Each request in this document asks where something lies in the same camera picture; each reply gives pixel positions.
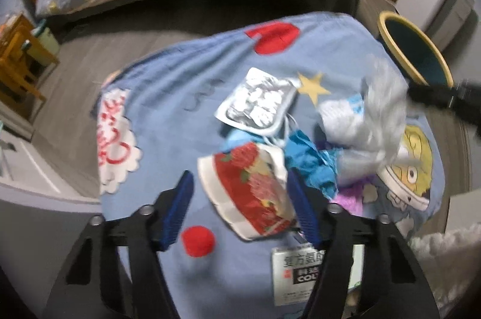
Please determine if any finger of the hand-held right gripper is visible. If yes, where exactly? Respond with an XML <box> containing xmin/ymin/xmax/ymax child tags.
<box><xmin>408</xmin><ymin>81</ymin><xmax>457</xmax><ymax>110</ymax></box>

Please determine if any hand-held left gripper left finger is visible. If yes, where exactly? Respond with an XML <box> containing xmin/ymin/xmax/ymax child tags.
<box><xmin>41</xmin><ymin>170</ymin><xmax>195</xmax><ymax>319</ymax></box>

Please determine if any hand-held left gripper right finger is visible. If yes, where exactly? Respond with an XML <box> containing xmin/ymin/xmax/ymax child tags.
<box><xmin>286</xmin><ymin>169</ymin><xmax>440</xmax><ymax>319</ymax></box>

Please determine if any teal bin with yellow rim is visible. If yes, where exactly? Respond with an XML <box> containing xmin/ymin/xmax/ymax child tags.
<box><xmin>378</xmin><ymin>11</ymin><xmax>455</xmax><ymax>88</ymax></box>

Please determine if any red patterned paper cup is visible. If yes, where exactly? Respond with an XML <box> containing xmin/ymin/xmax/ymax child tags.
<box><xmin>197</xmin><ymin>142</ymin><xmax>301</xmax><ymax>241</ymax></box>

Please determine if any white plastic bag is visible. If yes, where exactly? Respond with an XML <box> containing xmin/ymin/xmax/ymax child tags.
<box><xmin>317</xmin><ymin>56</ymin><xmax>410</xmax><ymax>169</ymax></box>

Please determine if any blue crumpled wrapper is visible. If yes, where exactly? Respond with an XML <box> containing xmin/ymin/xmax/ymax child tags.
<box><xmin>283</xmin><ymin>129</ymin><xmax>339</xmax><ymax>199</ymax></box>

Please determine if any white medicine box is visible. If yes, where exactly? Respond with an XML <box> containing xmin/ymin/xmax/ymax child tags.
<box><xmin>271</xmin><ymin>244</ymin><xmax>365</xmax><ymax>306</ymax></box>

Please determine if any blue cartoon printed blanket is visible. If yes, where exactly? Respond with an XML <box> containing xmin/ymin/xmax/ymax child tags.
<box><xmin>92</xmin><ymin>11</ymin><xmax>446</xmax><ymax>319</ymax></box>

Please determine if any silver blister pack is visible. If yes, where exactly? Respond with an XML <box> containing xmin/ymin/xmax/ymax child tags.
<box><xmin>215</xmin><ymin>67</ymin><xmax>301</xmax><ymax>137</ymax></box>

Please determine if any white fluffy cloth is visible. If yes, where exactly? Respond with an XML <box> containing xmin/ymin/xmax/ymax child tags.
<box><xmin>408</xmin><ymin>223</ymin><xmax>481</xmax><ymax>316</ymax></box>

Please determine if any white wardrobe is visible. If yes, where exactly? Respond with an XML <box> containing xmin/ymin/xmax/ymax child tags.
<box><xmin>0</xmin><ymin>105</ymin><xmax>100</xmax><ymax>207</ymax></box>

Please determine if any pale green bin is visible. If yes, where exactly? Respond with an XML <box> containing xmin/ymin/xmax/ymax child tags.
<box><xmin>32</xmin><ymin>28</ymin><xmax>61</xmax><ymax>57</ymax></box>

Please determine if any wooden table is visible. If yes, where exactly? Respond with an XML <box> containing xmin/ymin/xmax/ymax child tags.
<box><xmin>0</xmin><ymin>14</ymin><xmax>61</xmax><ymax>109</ymax></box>

